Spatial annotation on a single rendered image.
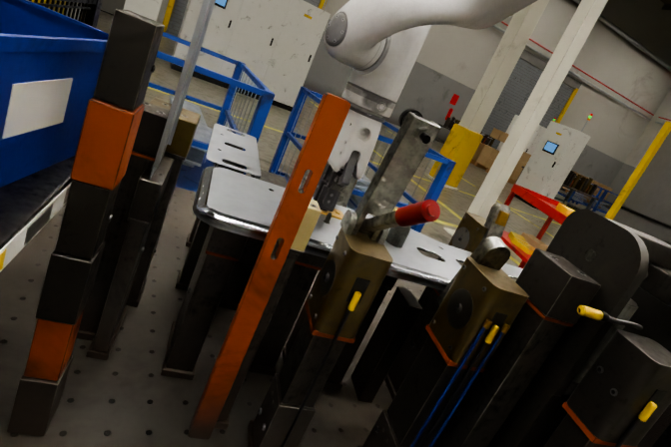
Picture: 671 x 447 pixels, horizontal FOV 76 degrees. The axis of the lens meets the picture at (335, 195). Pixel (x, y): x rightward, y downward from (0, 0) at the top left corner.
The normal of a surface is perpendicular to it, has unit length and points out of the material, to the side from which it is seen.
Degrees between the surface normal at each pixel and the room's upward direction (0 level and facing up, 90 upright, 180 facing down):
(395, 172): 99
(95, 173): 90
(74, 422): 0
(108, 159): 90
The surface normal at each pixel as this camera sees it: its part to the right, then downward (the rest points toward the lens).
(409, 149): 0.14, 0.50
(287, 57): 0.35, 0.41
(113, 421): 0.39, -0.88
